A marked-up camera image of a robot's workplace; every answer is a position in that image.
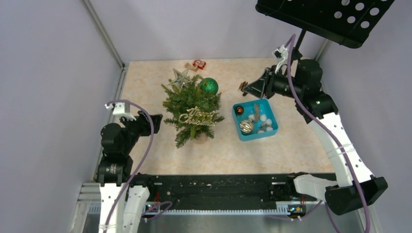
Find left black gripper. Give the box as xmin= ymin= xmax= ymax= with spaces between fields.
xmin=120 ymin=109 xmax=163 ymax=153

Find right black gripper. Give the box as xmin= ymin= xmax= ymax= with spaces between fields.
xmin=244 ymin=65 xmax=304 ymax=99

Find pine cone ornament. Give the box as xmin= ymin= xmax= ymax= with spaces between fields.
xmin=239 ymin=81 xmax=248 ymax=92

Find teal plastic tray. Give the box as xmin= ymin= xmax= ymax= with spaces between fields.
xmin=232 ymin=99 xmax=279 ymax=142

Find white cotton boll sprig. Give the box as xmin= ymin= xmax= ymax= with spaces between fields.
xmin=248 ymin=114 xmax=275 ymax=133

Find green glitter ball ornament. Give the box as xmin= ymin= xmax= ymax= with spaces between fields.
xmin=199 ymin=77 xmax=219 ymax=95

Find gold glitter word ornament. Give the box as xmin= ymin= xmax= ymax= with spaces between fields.
xmin=178 ymin=106 xmax=217 ymax=126

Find small green christmas tree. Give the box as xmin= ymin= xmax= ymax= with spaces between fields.
xmin=161 ymin=74 xmax=224 ymax=149

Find silver gold star topper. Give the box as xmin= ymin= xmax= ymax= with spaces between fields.
xmin=168 ymin=68 xmax=193 ymax=92

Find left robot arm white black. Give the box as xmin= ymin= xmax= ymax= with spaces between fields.
xmin=97 ymin=111 xmax=163 ymax=233

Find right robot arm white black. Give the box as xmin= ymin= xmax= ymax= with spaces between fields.
xmin=239 ymin=59 xmax=388 ymax=216

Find copper shiny ball ornament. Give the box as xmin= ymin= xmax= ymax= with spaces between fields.
xmin=235 ymin=106 xmax=244 ymax=116

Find silver striped ball ornament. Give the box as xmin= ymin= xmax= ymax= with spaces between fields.
xmin=239 ymin=119 xmax=255 ymax=135

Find red gift box ornament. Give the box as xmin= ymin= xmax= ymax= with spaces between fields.
xmin=192 ymin=59 xmax=206 ymax=70

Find small wooden block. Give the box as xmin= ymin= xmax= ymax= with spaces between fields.
xmin=184 ymin=63 xmax=198 ymax=72

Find black music stand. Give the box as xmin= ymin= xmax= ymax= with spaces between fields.
xmin=255 ymin=0 xmax=393 ymax=49

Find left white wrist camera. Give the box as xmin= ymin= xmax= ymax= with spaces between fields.
xmin=105 ymin=102 xmax=137 ymax=121

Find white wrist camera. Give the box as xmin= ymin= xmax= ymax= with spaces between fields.
xmin=105 ymin=102 xmax=137 ymax=121
xmin=273 ymin=45 xmax=289 ymax=74

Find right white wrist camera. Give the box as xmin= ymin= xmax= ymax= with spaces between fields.
xmin=273 ymin=45 xmax=289 ymax=74

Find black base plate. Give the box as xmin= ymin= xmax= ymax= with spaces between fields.
xmin=128 ymin=172 xmax=318 ymax=212

